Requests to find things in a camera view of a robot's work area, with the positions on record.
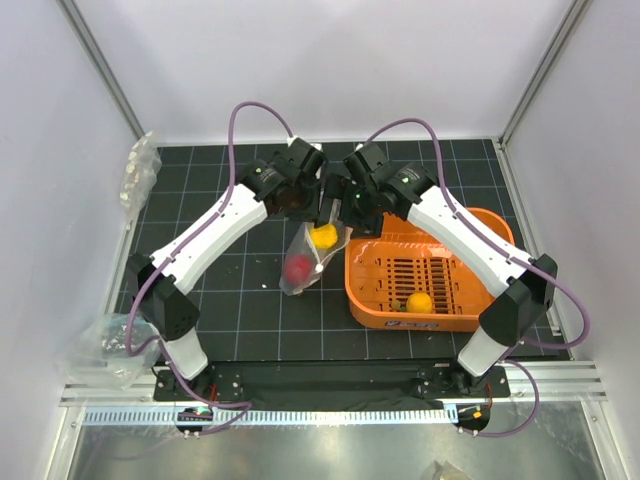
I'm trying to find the red toy strawberry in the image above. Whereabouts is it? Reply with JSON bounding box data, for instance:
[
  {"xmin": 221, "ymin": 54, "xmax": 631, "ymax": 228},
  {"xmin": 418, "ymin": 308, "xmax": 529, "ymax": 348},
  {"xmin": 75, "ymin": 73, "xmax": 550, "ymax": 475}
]
[{"xmin": 284, "ymin": 254, "xmax": 313, "ymax": 284}]

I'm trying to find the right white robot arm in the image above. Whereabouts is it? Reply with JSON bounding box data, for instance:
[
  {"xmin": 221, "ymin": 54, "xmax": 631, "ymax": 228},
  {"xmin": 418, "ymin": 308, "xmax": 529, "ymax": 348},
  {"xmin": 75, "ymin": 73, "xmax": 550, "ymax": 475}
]
[{"xmin": 320, "ymin": 143, "xmax": 558, "ymax": 396}]

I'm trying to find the clear polka dot zip bag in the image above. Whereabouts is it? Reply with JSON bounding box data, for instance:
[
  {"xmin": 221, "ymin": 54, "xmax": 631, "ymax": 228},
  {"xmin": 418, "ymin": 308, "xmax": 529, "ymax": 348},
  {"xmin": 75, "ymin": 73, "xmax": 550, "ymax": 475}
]
[{"xmin": 279, "ymin": 221, "xmax": 352, "ymax": 296}]

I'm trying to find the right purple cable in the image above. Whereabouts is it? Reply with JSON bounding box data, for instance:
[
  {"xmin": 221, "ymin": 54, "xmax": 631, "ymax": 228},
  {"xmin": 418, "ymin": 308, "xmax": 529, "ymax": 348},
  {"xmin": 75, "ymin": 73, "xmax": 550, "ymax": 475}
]
[{"xmin": 359, "ymin": 117, "xmax": 591, "ymax": 436}]

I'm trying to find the white slotted cable duct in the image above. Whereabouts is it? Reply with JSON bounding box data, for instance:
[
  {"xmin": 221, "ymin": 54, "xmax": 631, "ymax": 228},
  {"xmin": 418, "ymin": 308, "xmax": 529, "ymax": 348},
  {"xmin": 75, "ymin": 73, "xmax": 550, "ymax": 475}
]
[{"xmin": 82, "ymin": 405, "xmax": 458, "ymax": 427}]

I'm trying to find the yellow toy fruit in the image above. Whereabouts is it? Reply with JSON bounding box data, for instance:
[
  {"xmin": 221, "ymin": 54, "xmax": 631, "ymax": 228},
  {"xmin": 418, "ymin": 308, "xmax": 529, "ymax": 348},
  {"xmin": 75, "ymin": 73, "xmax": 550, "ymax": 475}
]
[
  {"xmin": 310, "ymin": 224, "xmax": 339, "ymax": 250},
  {"xmin": 405, "ymin": 292, "xmax": 433, "ymax": 314}
]

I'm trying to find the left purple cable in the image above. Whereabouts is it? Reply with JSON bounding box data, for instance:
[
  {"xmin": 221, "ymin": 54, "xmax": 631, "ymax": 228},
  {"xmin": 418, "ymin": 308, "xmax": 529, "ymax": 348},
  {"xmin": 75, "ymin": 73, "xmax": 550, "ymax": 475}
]
[{"xmin": 124, "ymin": 102, "xmax": 296, "ymax": 436}]

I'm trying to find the purple cable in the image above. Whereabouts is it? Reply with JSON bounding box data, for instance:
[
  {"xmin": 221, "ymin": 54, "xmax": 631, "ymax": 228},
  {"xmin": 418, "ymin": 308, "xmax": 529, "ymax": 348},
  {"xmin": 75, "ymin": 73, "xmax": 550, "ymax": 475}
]
[
  {"xmin": 124, "ymin": 102, "xmax": 296, "ymax": 436},
  {"xmin": 359, "ymin": 117, "xmax": 591, "ymax": 436}
]

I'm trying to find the crumpled clear blue-zip bag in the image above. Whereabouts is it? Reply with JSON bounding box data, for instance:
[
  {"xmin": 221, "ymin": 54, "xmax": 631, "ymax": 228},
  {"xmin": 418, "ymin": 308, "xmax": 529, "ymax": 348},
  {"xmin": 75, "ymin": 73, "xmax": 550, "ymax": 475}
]
[{"xmin": 54, "ymin": 313, "xmax": 160, "ymax": 390}]

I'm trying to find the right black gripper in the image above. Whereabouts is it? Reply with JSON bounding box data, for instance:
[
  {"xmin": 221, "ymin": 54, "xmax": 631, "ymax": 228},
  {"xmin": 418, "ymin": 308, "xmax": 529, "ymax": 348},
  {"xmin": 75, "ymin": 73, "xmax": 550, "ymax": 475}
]
[{"xmin": 313, "ymin": 173, "xmax": 383, "ymax": 241}]

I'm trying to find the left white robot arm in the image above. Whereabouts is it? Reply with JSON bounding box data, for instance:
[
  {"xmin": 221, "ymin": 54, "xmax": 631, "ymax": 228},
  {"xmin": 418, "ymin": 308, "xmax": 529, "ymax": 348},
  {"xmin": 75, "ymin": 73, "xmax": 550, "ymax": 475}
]
[{"xmin": 126, "ymin": 136, "xmax": 327, "ymax": 400}]

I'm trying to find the spare polka dot bag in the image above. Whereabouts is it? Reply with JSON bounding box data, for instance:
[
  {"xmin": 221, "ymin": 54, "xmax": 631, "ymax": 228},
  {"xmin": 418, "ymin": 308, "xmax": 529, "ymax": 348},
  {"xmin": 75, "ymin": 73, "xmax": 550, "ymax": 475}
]
[{"xmin": 119, "ymin": 130, "xmax": 162, "ymax": 222}]

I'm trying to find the orange plastic basket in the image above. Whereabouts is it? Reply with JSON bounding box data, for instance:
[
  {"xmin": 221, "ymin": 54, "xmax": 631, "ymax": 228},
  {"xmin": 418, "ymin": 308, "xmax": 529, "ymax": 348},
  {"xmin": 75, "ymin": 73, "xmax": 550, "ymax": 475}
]
[{"xmin": 344, "ymin": 215, "xmax": 493, "ymax": 333}]

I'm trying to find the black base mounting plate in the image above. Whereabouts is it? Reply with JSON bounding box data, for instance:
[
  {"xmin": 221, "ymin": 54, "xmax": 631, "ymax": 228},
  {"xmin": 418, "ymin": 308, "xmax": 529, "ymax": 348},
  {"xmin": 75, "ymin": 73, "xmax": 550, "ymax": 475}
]
[{"xmin": 152, "ymin": 360, "xmax": 511, "ymax": 402}]

